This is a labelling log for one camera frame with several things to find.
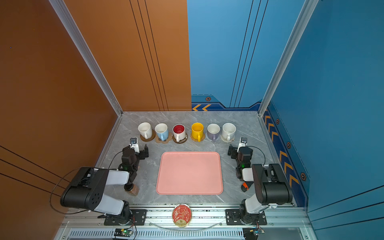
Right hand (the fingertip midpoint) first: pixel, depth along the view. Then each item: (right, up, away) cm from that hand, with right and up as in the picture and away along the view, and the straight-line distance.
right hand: (238, 145), depth 94 cm
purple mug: (-15, +9, +8) cm, 19 cm away
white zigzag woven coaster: (-7, +2, +7) cm, 10 cm away
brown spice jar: (-59, -19, -20) cm, 65 cm away
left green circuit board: (-61, -38, -24) cm, 76 cm away
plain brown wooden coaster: (-59, +4, +9) cm, 59 cm away
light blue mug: (-49, +9, +3) cm, 50 cm away
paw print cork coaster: (-52, +3, +8) cm, 53 cm away
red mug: (-39, +8, +8) cm, 40 cm away
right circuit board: (0, -39, -23) cm, 45 cm away
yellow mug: (-26, +9, +3) cm, 27 cm away
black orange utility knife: (0, -21, -13) cm, 25 cm away
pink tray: (-30, -15, -7) cm, 35 cm away
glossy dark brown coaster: (-37, +2, +7) cm, 38 cm away
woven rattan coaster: (-27, +3, +8) cm, 28 cm away
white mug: (-4, +9, +9) cm, 13 cm away
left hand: (-63, +1, -2) cm, 63 cm away
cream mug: (-60, +10, +3) cm, 61 cm away
